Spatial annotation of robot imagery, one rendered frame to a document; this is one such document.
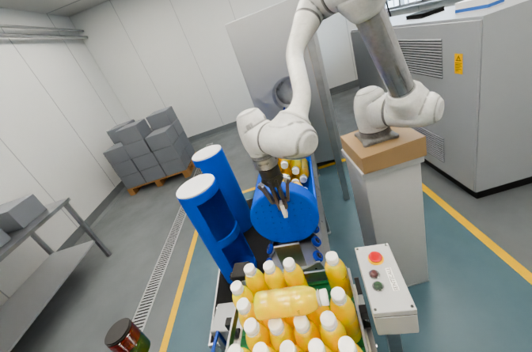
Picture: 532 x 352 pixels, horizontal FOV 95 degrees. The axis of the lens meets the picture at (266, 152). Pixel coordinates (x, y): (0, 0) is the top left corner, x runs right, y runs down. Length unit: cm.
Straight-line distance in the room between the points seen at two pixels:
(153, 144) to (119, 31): 294
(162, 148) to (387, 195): 379
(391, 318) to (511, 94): 196
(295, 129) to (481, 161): 207
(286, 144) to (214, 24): 551
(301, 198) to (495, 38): 169
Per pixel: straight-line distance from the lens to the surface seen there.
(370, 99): 130
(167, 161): 467
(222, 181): 223
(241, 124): 77
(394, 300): 77
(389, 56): 106
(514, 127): 258
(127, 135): 469
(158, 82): 643
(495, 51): 225
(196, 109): 633
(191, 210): 171
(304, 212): 102
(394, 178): 145
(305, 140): 63
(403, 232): 172
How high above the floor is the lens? 176
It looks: 24 degrees down
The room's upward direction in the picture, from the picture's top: 20 degrees counter-clockwise
